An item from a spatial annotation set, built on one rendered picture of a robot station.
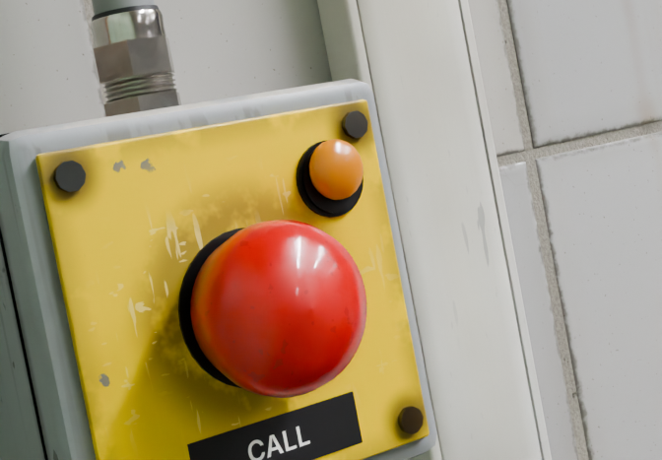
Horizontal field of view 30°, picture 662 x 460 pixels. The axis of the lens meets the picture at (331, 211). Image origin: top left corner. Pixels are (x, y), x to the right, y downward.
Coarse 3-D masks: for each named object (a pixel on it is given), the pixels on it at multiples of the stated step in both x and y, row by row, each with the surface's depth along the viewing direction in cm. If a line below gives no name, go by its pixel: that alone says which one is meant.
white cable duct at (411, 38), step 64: (320, 0) 39; (384, 0) 38; (448, 0) 40; (384, 64) 38; (448, 64) 40; (384, 128) 38; (448, 128) 40; (448, 192) 39; (448, 256) 39; (512, 256) 41; (448, 320) 39; (512, 320) 40; (448, 384) 39; (512, 384) 40; (448, 448) 39; (512, 448) 40
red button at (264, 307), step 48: (240, 240) 27; (288, 240) 27; (336, 240) 28; (240, 288) 26; (288, 288) 27; (336, 288) 27; (240, 336) 26; (288, 336) 27; (336, 336) 27; (240, 384) 27; (288, 384) 27
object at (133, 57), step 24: (96, 0) 31; (120, 0) 31; (144, 0) 31; (96, 24) 31; (120, 24) 31; (144, 24) 31; (96, 48) 31; (120, 48) 31; (144, 48) 31; (168, 48) 32; (120, 72) 31; (144, 72) 31; (168, 72) 32; (120, 96) 31; (144, 96) 31; (168, 96) 31
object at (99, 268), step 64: (64, 128) 27; (128, 128) 28; (192, 128) 29; (256, 128) 29; (320, 128) 30; (0, 192) 27; (64, 192) 27; (128, 192) 28; (192, 192) 29; (256, 192) 29; (384, 192) 32; (0, 256) 28; (64, 256) 27; (128, 256) 28; (192, 256) 28; (384, 256) 31; (0, 320) 29; (64, 320) 27; (128, 320) 27; (384, 320) 31; (0, 384) 30; (64, 384) 27; (128, 384) 27; (192, 384) 28; (384, 384) 31; (0, 448) 31; (64, 448) 27; (128, 448) 27; (192, 448) 28; (256, 448) 29; (320, 448) 30; (384, 448) 31
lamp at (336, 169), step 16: (320, 144) 30; (336, 144) 30; (320, 160) 30; (336, 160) 30; (352, 160) 30; (320, 176) 30; (336, 176) 30; (352, 176) 30; (320, 192) 30; (336, 192) 30; (352, 192) 30
